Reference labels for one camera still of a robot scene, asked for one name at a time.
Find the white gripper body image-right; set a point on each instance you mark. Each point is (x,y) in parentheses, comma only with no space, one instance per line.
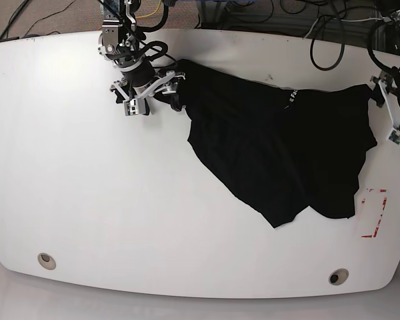
(391,95)

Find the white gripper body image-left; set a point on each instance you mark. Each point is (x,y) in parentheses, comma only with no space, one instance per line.
(143,86)

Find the black t-shirt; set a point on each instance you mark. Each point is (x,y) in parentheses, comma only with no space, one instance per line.
(279,150)

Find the red tape rectangle marking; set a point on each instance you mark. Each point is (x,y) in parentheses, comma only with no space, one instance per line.
(371,211)

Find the wrist camera board image-right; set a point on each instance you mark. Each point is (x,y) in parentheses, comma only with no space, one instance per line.
(394,136)

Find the wrist camera board image-left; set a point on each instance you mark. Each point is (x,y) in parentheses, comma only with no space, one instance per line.
(131,107)

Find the right table cable grommet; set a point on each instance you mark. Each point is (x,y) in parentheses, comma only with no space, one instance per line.
(338,277)

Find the table cable grommet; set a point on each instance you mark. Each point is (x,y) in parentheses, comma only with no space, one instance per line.
(338,277)
(46,261)

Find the left table cable grommet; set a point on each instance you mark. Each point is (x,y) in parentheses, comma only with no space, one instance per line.
(46,261)

